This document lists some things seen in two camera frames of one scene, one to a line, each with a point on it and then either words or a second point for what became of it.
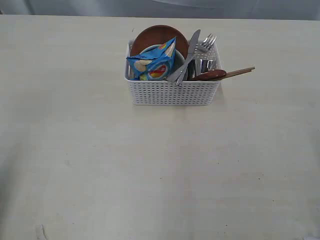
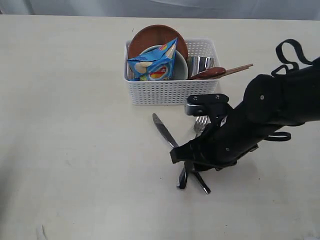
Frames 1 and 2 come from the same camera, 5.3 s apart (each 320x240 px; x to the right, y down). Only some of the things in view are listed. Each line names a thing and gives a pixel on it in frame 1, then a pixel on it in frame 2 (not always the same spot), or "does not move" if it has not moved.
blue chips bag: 154,63 does not move
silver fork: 205,46 → 200,122
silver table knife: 192,45 → 174,144
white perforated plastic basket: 163,92 does not move
